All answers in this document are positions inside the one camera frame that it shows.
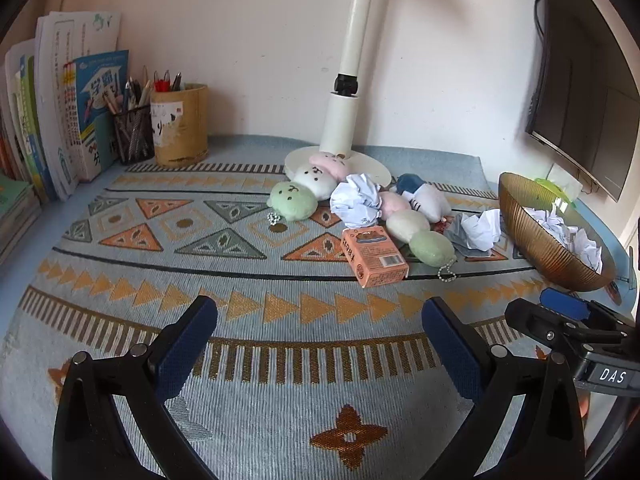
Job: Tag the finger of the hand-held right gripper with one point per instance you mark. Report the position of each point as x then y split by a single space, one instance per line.
565 302
535 320

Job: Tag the black mesh pen holder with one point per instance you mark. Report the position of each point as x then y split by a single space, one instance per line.
134 135

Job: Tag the blue illustrated workbook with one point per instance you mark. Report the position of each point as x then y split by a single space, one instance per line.
100 90

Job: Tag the row of green upright books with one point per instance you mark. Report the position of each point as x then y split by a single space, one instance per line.
25 110

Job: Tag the white desk lamp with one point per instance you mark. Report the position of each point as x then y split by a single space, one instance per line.
345 110

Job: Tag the brown ribbed glass bowl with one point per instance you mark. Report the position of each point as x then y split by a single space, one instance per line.
545 255

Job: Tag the large white paper sheet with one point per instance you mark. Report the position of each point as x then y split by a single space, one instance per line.
355 200

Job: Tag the plain three-ball plush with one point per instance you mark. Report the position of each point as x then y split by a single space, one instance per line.
432 247

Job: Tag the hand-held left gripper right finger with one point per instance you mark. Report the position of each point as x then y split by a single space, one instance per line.
452 347

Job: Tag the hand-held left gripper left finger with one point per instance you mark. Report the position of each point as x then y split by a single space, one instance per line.
185 345

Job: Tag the three-ball plush with faces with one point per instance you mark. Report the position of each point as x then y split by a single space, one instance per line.
292 200

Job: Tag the white plastic box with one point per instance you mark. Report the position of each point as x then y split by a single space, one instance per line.
565 175

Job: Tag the black monitor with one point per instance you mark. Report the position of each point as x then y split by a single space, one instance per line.
590 85

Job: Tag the bamboo pen holder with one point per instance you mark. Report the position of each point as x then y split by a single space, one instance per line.
180 125

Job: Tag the patterned woven table mat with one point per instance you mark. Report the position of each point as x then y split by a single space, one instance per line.
300 290

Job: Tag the green plastic item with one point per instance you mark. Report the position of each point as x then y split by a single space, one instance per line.
547 183

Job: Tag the grey checked cloth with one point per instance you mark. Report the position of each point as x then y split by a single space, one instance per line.
455 237

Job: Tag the orange cardboard box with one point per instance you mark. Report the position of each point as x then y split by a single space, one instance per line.
375 255

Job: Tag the upright books and papers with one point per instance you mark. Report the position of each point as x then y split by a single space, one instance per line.
70 40

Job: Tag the blue and white plush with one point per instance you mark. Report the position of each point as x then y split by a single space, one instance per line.
430 200

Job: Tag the bunch of pens and pencils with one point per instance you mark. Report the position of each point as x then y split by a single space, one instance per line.
130 92

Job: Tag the stack of flat books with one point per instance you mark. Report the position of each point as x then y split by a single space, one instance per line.
15 210

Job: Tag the red ballpoint pen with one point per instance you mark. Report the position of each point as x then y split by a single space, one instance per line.
167 82
157 82

